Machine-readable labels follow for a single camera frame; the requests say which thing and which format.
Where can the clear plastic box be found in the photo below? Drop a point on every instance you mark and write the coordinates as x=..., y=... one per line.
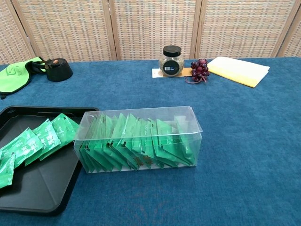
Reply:
x=141, y=110

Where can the black plastic tray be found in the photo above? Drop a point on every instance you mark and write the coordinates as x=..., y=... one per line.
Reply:
x=47, y=183

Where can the glass jar with black lid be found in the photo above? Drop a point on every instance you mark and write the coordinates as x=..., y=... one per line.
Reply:
x=171, y=63

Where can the purple artificial grape bunch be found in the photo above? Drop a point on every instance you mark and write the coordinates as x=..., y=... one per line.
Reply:
x=199, y=69

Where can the woven folding screen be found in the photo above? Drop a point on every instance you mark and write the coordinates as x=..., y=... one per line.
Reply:
x=152, y=28

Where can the yellow and white folded cloth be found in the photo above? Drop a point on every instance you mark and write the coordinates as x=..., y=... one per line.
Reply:
x=235, y=69

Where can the black cone-shaped device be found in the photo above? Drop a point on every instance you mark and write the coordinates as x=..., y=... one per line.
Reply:
x=58, y=73

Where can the green cloth with black trim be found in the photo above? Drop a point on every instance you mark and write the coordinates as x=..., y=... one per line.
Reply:
x=14, y=80

